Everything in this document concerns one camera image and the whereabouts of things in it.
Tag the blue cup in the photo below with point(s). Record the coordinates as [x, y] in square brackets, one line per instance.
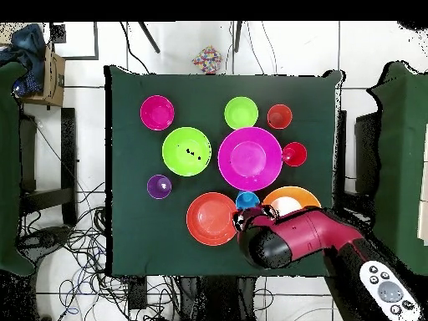
[246, 199]

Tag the large orange bowl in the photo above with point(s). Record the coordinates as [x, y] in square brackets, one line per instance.
[291, 194]

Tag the red-orange bowl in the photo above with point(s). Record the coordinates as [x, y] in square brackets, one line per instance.
[210, 220]

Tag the large pink bowl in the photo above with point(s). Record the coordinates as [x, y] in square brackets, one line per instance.
[250, 159]

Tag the red cup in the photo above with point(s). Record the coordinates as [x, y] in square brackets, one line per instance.
[296, 154]

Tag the red-orange cup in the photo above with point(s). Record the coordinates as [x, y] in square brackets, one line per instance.
[279, 116]

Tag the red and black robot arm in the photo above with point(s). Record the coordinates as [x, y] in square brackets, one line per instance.
[317, 230]

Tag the large green bowl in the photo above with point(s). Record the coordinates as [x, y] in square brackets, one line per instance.
[180, 160]

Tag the purple cup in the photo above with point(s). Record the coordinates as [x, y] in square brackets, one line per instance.
[159, 187]

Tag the small green bowl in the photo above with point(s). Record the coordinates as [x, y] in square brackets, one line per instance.
[241, 112]

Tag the dark green table cloth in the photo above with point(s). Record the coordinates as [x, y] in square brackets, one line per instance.
[133, 234]

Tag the small pink bowl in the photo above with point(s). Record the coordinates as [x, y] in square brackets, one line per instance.
[157, 112]

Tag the black power strip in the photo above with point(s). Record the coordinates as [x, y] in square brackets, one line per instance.
[137, 294]

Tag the green cloth covered side table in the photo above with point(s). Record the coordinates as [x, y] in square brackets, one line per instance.
[8, 167]
[401, 167]

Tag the colourful patterned box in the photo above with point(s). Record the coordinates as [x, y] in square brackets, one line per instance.
[207, 60]

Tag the black tripod leg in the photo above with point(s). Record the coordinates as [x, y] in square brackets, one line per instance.
[149, 37]
[237, 36]

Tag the brown cardboard box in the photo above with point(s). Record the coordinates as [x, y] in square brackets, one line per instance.
[55, 83]

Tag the blue cloth bundle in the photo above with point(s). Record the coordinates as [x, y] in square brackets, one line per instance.
[28, 43]

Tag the black metal frame stand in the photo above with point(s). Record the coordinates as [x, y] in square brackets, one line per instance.
[68, 167]
[367, 153]

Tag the black pedestal leg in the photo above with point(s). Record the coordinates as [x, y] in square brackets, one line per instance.
[43, 239]

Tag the thin black square frame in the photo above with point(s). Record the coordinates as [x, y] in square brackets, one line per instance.
[80, 58]

